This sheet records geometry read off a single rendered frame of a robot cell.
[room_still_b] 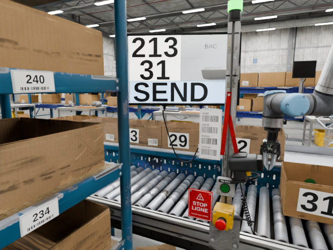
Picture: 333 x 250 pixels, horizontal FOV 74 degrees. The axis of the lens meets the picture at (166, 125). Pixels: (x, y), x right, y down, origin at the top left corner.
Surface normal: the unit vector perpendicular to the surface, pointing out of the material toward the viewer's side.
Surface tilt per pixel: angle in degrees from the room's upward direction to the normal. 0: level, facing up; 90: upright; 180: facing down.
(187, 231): 90
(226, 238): 90
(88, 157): 91
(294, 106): 90
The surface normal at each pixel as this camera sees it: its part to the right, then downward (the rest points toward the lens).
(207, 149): -0.40, 0.14
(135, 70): -0.07, 0.09
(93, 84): 0.91, 0.07
